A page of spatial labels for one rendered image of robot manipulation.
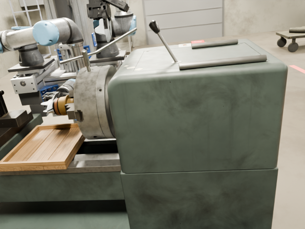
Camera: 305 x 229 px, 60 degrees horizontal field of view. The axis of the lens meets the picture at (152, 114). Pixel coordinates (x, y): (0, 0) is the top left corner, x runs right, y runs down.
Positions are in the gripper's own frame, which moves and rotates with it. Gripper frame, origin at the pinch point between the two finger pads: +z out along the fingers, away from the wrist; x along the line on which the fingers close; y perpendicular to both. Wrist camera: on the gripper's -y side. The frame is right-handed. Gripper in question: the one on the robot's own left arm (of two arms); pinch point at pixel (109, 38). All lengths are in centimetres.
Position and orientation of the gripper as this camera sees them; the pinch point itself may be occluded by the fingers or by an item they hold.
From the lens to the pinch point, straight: 116.6
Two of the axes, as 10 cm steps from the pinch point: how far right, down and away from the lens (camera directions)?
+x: -1.0, 1.8, -9.8
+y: -9.9, 0.6, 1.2
